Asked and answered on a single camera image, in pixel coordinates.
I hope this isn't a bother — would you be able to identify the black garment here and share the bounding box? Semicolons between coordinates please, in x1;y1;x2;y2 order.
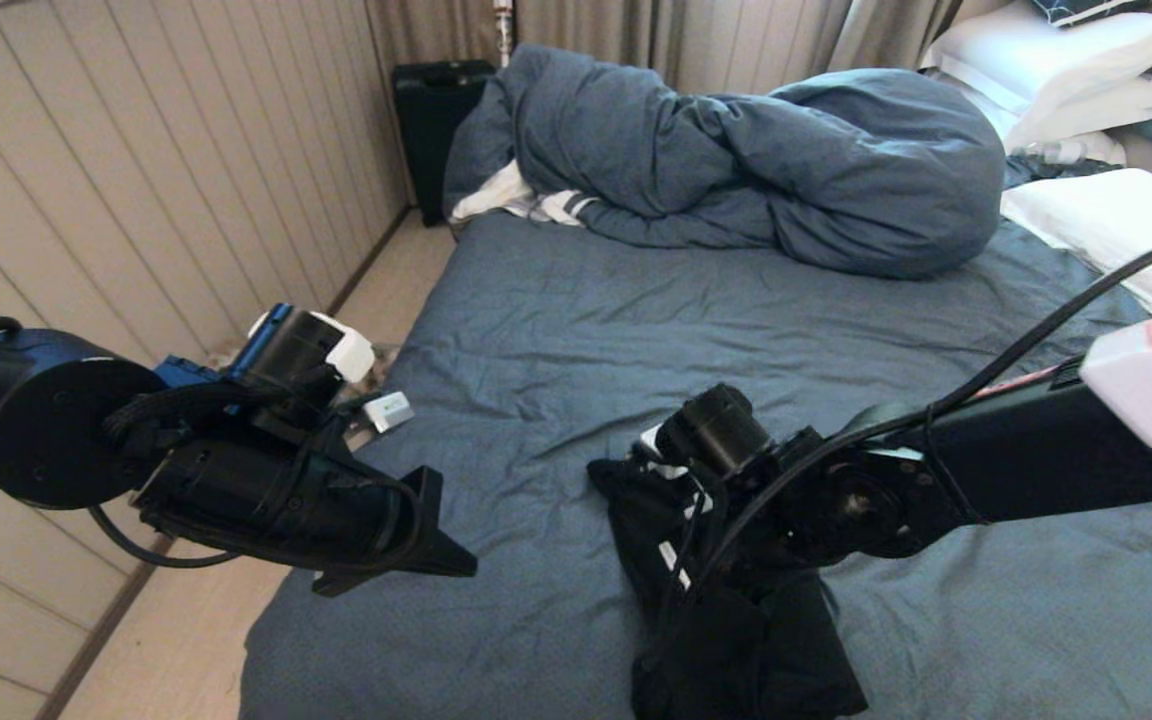
587;455;869;720

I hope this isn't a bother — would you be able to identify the black suitcase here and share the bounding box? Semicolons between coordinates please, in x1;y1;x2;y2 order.
392;59;498;229

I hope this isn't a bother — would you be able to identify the white pillow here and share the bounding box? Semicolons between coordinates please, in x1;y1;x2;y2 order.
936;72;1152;153
920;0;1152;113
999;167;1152;318

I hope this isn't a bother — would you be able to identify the white pole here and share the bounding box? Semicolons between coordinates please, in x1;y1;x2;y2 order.
492;0;518;69

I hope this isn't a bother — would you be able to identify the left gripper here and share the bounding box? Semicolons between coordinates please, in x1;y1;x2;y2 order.
132;432;479;599

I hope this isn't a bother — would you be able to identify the dark patterned cushion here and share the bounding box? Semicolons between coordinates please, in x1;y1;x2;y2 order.
1030;0;1152;28

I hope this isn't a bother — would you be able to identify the blue duvet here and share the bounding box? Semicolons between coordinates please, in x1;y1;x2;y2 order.
442;43;1008;280

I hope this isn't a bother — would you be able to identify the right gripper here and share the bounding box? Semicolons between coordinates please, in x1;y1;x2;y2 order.
648;468;749;613

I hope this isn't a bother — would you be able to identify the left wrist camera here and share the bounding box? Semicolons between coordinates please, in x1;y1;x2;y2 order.
344;391;416;437

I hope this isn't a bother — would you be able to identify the bed with blue sheet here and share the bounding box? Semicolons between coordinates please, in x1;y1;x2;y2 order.
239;165;1152;720

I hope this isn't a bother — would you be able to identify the white cloth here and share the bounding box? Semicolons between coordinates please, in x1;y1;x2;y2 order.
450;159;599;228

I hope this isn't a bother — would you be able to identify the beige curtain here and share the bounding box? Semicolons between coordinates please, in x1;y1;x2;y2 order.
365;0;962;97

